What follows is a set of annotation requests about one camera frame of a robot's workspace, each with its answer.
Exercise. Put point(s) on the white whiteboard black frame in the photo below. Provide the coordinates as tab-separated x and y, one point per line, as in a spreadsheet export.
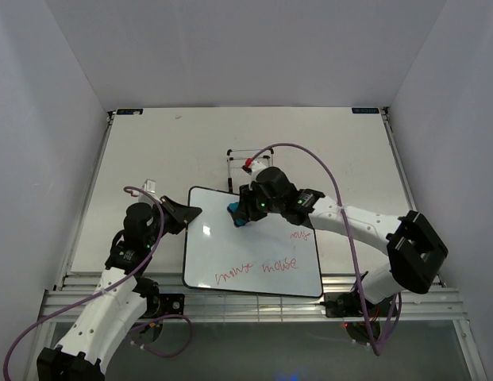
270	256

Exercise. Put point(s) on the blue label left corner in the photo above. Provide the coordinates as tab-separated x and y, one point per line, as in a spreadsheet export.
129	112

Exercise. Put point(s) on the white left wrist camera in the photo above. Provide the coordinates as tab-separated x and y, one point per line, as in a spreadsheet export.
148	192

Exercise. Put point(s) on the blue bone-shaped whiteboard eraser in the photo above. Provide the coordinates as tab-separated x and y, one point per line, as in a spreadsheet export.
237	213

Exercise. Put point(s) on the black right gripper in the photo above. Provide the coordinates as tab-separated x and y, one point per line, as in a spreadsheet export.
246	208

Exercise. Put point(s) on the blue label corner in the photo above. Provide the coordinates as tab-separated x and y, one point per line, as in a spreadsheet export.
129	112
365	110

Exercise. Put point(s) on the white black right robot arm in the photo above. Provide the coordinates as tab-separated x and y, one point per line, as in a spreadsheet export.
414	250

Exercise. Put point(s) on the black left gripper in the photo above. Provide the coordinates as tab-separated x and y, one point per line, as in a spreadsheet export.
181	214

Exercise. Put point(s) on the metal whiteboard stand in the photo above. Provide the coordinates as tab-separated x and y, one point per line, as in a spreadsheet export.
236	175

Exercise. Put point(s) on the blue label right corner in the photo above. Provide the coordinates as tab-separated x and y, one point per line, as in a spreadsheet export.
365	110

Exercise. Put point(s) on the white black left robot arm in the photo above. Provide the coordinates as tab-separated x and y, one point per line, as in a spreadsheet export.
124	300

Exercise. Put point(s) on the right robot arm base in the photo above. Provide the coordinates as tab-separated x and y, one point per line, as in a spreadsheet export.
346	305

